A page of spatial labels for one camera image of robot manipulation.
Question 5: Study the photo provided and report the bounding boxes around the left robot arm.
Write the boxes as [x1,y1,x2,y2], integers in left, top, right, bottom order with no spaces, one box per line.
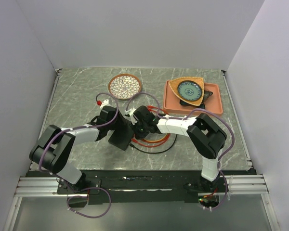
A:
[29,106,133,193]

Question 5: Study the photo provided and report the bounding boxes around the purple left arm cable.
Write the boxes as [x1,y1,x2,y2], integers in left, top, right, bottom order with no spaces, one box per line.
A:
[38,93,120,174]

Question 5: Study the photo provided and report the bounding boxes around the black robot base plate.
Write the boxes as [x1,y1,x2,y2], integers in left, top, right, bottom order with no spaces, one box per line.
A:
[53,169,228,205]

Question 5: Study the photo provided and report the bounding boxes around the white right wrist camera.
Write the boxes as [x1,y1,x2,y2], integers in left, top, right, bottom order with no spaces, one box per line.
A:
[124,108,136,117]

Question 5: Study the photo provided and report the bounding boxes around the black network switch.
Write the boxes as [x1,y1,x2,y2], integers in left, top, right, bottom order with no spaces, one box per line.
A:
[108,119,134,151]

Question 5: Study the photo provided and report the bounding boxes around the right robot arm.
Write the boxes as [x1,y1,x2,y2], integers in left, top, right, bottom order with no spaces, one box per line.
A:
[125,106,227,192]

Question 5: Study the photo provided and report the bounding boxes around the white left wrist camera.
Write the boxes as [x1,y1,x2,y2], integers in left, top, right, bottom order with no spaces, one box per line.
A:
[96,99,110,109]

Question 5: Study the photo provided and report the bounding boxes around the black ethernet cable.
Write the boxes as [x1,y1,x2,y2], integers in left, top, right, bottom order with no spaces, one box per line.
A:
[129,134,178,154]

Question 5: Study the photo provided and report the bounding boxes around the aluminium frame rail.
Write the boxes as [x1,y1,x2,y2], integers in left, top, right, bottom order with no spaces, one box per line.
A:
[14,175,269,197]

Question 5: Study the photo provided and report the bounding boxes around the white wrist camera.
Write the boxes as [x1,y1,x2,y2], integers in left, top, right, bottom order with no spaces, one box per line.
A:
[96,99,110,109]
[124,108,136,117]

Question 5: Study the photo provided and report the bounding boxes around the teal round patterned plate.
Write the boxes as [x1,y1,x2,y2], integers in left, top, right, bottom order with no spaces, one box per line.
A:
[177,80,203,101]

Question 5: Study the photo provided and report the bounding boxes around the orange triangular woven plate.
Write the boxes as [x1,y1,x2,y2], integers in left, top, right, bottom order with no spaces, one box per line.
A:
[169,77,205,106]

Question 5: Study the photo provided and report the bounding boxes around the pink rectangular tray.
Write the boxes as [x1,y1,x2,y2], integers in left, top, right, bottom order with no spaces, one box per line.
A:
[163,80,223,116]

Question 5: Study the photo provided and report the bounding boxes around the black dish under plates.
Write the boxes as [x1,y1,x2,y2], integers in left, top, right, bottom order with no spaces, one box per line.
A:
[179,90,213,109]

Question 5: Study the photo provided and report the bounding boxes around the floral patterned brown plate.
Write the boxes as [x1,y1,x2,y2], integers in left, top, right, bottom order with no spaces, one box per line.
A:
[108,74,142,100]

